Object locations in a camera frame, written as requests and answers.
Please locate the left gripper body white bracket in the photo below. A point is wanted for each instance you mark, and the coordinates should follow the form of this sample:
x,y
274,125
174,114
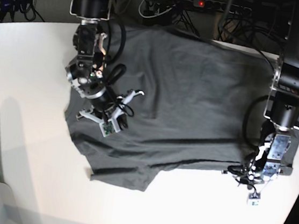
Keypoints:
x,y
254,172

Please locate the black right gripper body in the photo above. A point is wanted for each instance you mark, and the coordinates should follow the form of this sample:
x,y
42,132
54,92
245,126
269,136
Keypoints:
x,y
108,106

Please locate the dark grey t-shirt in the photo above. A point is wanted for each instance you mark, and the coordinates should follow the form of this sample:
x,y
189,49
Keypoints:
x,y
190,116

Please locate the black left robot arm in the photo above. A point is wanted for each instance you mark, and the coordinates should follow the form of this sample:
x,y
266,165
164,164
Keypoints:
x,y
281,118

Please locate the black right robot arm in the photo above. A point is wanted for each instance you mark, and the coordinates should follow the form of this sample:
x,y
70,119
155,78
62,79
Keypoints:
x,y
87,72

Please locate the black power strip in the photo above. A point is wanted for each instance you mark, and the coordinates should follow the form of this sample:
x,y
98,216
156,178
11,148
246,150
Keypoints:
x,y
220,7

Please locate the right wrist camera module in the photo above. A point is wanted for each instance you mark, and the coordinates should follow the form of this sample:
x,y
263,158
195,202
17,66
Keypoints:
x,y
107,129

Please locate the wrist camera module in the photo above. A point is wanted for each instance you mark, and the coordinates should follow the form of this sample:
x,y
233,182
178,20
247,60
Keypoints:
x,y
253,200
107,129

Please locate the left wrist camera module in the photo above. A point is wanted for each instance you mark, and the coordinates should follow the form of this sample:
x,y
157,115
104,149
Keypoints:
x,y
253,200

